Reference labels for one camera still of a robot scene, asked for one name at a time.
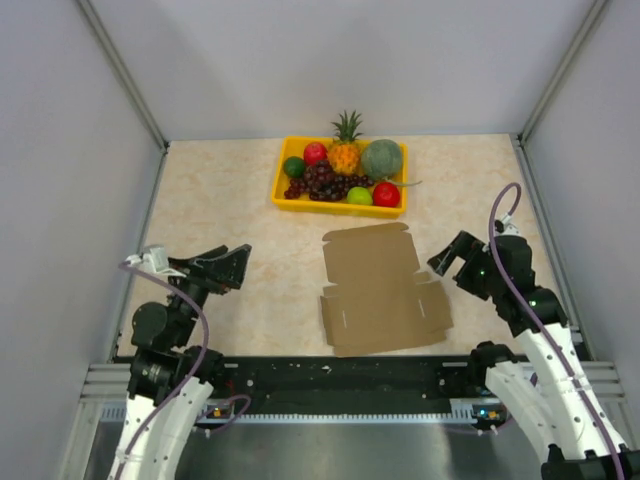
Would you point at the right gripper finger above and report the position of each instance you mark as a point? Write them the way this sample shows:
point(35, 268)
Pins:
point(441, 263)
point(465, 246)

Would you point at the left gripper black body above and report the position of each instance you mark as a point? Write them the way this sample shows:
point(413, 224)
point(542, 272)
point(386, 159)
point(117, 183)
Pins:
point(196, 284)

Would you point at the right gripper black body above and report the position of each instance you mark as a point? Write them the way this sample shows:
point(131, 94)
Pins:
point(475, 276)

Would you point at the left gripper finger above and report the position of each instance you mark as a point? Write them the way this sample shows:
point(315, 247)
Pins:
point(209, 256)
point(230, 268)

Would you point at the brown cardboard box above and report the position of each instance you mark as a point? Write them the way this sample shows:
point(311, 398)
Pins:
point(378, 299)

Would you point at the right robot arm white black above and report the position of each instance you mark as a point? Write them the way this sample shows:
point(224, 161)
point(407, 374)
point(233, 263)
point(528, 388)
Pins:
point(555, 406)

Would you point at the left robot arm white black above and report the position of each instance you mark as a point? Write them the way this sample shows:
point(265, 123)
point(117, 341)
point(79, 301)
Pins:
point(171, 382)

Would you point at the red tomato fruit front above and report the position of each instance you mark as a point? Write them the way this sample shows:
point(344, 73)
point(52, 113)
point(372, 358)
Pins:
point(386, 194)

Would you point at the light green apple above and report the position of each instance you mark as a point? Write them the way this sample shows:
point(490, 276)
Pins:
point(359, 196)

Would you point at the dark green lime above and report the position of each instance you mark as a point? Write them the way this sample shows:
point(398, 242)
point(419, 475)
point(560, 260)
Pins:
point(294, 167)

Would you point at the purple grape bunch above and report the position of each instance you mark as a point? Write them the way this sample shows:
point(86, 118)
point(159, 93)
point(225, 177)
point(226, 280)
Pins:
point(321, 183)

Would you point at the green netted melon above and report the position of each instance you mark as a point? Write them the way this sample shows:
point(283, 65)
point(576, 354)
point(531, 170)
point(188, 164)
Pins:
point(381, 159)

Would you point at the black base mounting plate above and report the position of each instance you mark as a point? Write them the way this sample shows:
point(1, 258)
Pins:
point(360, 386)

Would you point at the yellow plastic tray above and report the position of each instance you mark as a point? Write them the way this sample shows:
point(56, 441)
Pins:
point(294, 146)

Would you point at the red apple at back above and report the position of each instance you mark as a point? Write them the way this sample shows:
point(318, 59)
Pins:
point(314, 152)

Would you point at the pineapple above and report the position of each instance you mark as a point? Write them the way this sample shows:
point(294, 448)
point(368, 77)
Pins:
point(344, 153)

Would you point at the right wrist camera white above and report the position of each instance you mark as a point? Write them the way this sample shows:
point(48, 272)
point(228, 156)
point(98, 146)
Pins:
point(504, 226)

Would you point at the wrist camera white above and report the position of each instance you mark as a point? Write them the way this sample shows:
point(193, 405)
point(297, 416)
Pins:
point(152, 259)
point(504, 226)

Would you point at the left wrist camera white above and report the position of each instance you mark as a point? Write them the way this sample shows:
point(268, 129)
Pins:
point(152, 259)

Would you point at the white cable duct strip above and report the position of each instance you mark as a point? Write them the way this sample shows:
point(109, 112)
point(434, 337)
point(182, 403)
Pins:
point(300, 416)

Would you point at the left aluminium frame post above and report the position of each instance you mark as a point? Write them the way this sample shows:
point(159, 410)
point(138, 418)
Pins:
point(121, 72)

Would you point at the aluminium frame post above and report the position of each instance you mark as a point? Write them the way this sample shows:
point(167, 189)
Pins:
point(121, 72)
point(587, 28)

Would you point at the right aluminium frame post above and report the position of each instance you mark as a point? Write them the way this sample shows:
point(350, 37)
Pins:
point(587, 28)

